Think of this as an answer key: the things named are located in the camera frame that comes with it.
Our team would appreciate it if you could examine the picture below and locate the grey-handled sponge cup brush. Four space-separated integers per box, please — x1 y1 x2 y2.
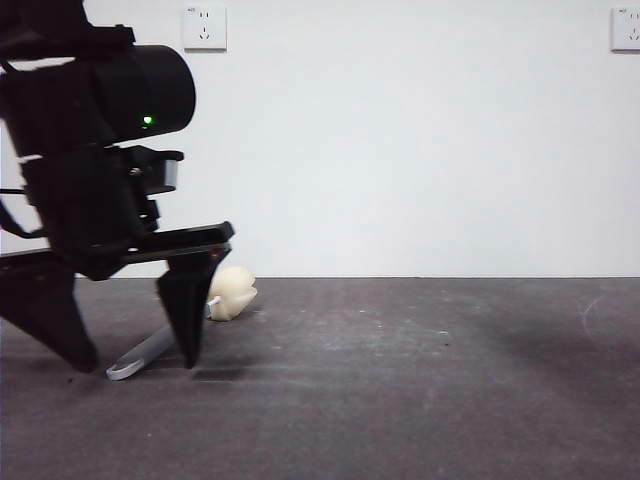
105 266 259 382

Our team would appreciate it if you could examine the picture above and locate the black cable loop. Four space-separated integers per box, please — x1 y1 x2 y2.
0 199 49 239

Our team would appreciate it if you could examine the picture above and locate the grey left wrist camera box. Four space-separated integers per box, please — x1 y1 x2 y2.
127 147 185 195

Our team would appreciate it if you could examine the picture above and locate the white wall socket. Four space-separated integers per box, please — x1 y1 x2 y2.
182 5 229 53
610 6 640 53

